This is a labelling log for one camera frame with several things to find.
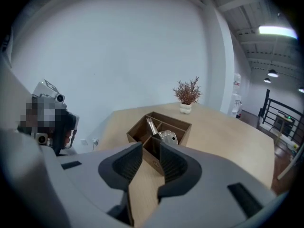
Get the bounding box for silver metal bar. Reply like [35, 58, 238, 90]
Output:
[146, 118, 158, 135]

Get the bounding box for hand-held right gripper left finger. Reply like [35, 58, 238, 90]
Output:
[98, 141, 143, 190]

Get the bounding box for person's left hand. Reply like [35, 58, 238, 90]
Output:
[63, 130, 73, 149]

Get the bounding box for beige wooden table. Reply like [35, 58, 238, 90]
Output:
[95, 101, 276, 227]

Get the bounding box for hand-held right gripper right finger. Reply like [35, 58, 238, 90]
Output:
[157, 142, 202, 204]

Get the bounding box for dark wooden organizer box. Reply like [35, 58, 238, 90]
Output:
[126, 111, 192, 176]

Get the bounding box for black metal railing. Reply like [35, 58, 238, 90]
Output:
[258, 88, 304, 143]

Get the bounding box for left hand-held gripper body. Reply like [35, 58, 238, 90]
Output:
[30, 79, 80, 157]

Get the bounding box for reddish plant in white pot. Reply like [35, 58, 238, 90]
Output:
[172, 76, 203, 115]

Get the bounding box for ceiling tube light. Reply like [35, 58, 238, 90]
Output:
[258, 25, 297, 39]

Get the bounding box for small wooden side table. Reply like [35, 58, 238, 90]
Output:
[273, 110, 296, 139]

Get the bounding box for white water dispenser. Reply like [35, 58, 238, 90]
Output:
[230, 72, 243, 118]

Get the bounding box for silver metal parts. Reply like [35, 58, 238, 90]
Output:
[158, 129, 179, 145]

